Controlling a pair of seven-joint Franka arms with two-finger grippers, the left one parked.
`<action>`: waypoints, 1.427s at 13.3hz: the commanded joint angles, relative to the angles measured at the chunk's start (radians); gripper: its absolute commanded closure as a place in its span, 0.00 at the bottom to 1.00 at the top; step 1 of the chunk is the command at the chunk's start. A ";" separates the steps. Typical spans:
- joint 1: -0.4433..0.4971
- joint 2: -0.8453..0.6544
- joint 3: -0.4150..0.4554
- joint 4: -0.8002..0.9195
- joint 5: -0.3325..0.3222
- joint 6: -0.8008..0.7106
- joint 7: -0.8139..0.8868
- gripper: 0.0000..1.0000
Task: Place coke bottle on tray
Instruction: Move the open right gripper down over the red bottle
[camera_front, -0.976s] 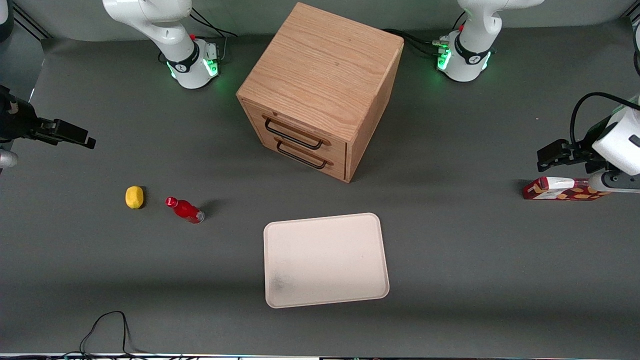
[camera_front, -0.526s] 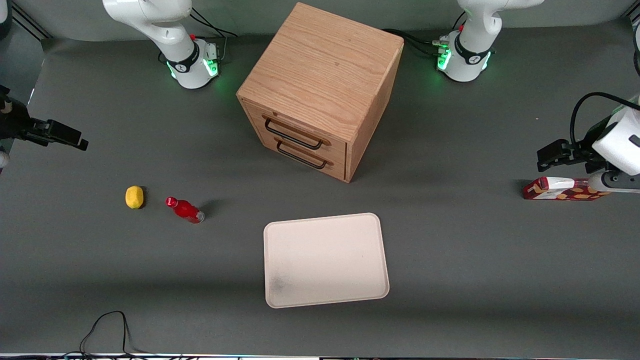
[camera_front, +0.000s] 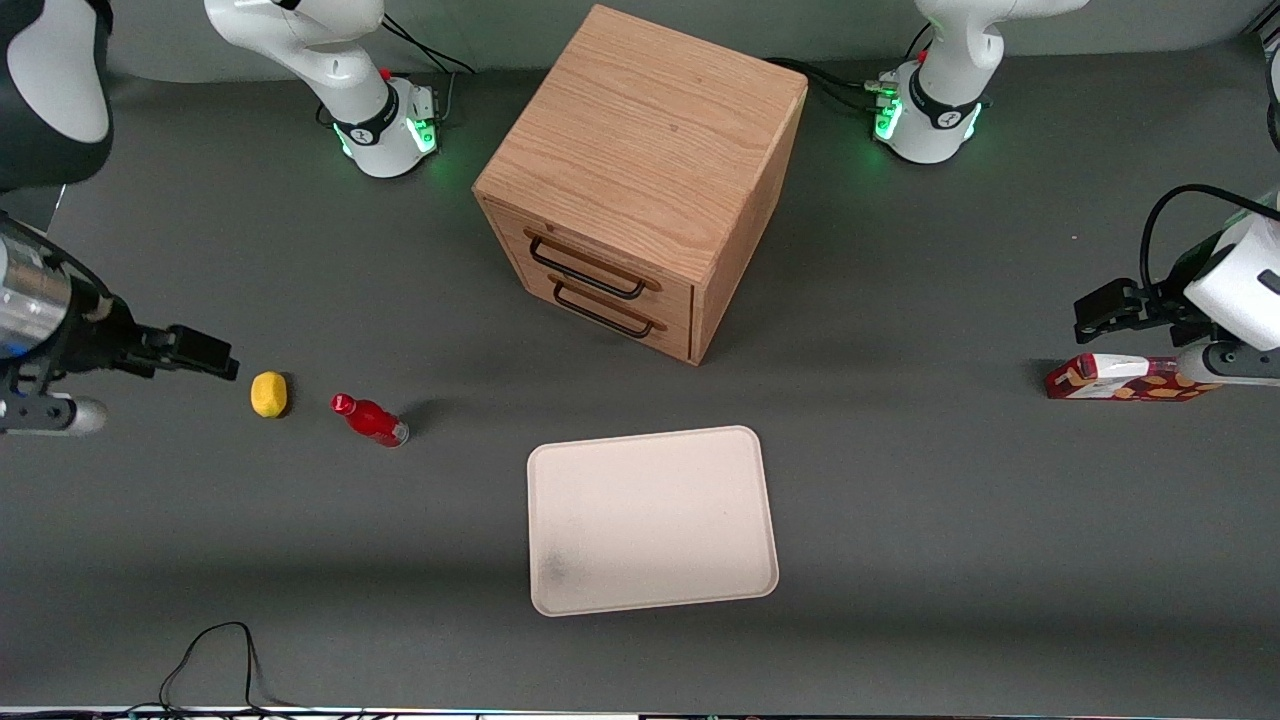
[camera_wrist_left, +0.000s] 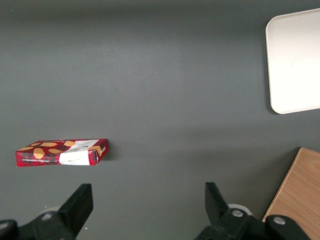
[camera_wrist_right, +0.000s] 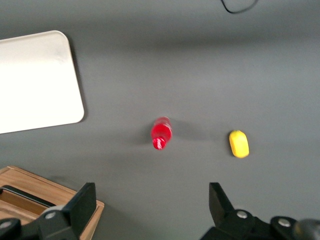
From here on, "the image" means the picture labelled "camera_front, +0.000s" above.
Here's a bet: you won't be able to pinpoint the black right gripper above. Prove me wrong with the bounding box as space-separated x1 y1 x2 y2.
45 285 242 382

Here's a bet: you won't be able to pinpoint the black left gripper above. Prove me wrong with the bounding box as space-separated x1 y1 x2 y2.
1074 232 1229 347

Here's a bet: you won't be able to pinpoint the red coke bottle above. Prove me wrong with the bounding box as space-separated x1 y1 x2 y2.
330 392 411 449

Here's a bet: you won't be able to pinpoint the beige plastic tray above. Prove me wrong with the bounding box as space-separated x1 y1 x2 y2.
526 425 780 618

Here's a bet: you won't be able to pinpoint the red cookie box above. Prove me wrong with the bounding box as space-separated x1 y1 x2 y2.
1044 353 1223 402

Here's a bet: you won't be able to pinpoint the yellow lemon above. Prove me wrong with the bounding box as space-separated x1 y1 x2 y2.
250 371 289 419

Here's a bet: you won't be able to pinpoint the wooden drawer front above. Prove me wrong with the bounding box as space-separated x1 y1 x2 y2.
484 198 696 323
498 245 696 365

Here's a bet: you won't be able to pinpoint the wooden drawer cabinet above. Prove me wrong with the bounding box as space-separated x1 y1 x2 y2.
472 4 809 367

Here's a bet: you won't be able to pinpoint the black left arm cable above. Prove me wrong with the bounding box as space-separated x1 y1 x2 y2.
1140 183 1280 291

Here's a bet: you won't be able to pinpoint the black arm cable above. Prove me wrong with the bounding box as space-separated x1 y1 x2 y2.
1140 183 1280 291
0 212 109 306

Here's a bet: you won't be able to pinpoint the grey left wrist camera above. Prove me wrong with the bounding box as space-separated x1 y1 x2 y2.
1175 340 1280 388

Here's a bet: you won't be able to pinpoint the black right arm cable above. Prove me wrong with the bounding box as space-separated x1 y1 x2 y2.
0 212 109 306

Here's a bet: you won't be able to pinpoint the black cable at table edge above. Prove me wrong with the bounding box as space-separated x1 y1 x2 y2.
158 621 301 716

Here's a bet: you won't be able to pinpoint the black right arm base cables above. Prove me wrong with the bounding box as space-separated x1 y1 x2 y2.
372 18 479 123

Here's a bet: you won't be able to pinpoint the black arm base cables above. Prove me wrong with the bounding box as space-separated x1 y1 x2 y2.
372 18 479 123
765 20 936 116

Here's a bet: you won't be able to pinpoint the black left arm base cables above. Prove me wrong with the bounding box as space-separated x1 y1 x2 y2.
765 20 936 116

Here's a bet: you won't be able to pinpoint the black wire drawer handle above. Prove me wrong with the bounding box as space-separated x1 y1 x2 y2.
527 235 648 301
552 282 656 339

